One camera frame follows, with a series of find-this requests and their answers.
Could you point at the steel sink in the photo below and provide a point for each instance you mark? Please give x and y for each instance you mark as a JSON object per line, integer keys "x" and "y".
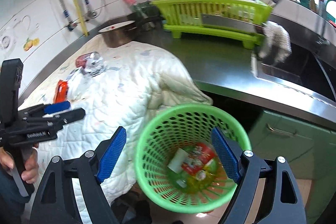
{"x": 301, "y": 71}

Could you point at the clear bottle yellow-green label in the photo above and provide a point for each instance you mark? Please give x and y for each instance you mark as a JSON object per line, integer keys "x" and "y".
{"x": 193, "y": 184}

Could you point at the red plastic pizza cup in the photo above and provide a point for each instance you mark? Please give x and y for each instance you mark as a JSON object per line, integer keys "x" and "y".
{"x": 199, "y": 155}

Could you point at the sink faucet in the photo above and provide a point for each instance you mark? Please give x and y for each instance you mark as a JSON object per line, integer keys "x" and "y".
{"x": 322, "y": 12}

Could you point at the green mesh trash basket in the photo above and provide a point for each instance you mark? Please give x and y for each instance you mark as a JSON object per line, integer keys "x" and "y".
{"x": 175, "y": 128}

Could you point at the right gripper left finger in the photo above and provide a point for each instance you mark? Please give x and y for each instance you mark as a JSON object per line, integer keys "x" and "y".
{"x": 55, "y": 200}

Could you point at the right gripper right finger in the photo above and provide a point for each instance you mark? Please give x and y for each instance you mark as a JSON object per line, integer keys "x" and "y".
{"x": 281, "y": 200}

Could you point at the clear plastic bowl lid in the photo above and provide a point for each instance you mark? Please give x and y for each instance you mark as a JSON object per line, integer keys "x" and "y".
{"x": 78, "y": 84}

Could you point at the red and white carton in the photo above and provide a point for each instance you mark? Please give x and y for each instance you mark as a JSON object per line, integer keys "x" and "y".
{"x": 81, "y": 60}

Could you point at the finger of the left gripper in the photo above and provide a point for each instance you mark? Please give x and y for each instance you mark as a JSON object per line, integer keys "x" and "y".
{"x": 43, "y": 109}
{"x": 55, "y": 122}

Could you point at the white quilted cloth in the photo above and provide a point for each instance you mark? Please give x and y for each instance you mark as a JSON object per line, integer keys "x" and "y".
{"x": 139, "y": 81}

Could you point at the orange-red snack wrapper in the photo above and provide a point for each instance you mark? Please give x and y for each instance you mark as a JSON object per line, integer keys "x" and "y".
{"x": 61, "y": 92}

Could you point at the white dish rag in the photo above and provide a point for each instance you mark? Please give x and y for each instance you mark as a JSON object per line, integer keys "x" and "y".
{"x": 276, "y": 43}

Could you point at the fruit wall sticker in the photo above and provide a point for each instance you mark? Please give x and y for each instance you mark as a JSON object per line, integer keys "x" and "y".
{"x": 30, "y": 43}

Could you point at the crumpled silver foil wrapper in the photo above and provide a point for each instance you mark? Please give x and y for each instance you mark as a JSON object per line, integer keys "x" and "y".
{"x": 95, "y": 66}

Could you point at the wall water valve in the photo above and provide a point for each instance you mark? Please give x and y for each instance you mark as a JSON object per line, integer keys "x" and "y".
{"x": 83, "y": 13}

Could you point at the white paper cup green logo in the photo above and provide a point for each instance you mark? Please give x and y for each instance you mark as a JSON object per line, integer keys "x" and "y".
{"x": 176, "y": 162}

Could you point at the steel pot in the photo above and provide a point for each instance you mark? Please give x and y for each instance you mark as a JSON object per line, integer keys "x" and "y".
{"x": 119, "y": 34}

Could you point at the cleaver knife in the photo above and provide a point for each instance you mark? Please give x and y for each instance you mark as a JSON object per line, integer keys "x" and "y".
{"x": 223, "y": 23}

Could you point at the green dish rack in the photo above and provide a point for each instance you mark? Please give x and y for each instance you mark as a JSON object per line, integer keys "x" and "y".
{"x": 184, "y": 16}

